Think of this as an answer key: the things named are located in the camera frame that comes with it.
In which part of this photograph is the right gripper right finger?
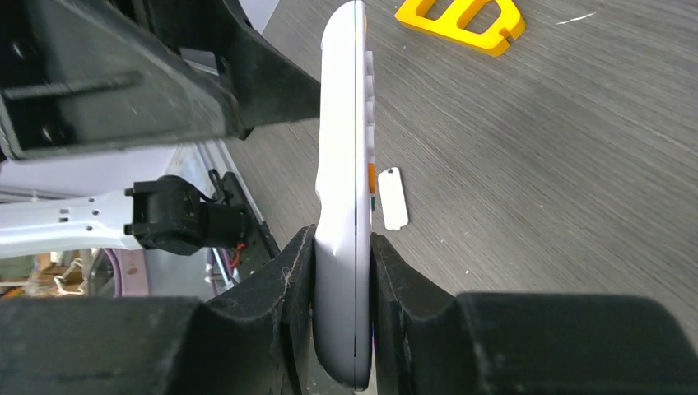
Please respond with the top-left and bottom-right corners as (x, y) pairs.
(371, 234), (464, 394)

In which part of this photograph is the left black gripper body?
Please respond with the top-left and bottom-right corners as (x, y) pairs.
(1, 1), (242, 160)

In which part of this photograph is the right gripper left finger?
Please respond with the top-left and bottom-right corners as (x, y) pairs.
(207, 225), (315, 394)

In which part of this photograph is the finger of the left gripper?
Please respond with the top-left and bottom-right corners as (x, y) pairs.
(138, 0), (320, 139)

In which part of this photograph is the white remote control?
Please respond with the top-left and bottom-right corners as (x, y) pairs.
(313, 1), (375, 391)

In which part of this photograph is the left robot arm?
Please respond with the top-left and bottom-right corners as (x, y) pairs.
(1, 1), (320, 258)

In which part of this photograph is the white battery cover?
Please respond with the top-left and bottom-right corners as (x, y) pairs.
(378, 167), (409, 231)

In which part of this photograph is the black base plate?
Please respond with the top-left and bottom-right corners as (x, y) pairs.
(209, 170), (280, 265)

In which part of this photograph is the yellow plastic triangle frame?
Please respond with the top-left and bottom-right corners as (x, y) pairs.
(394, 0), (526, 57)

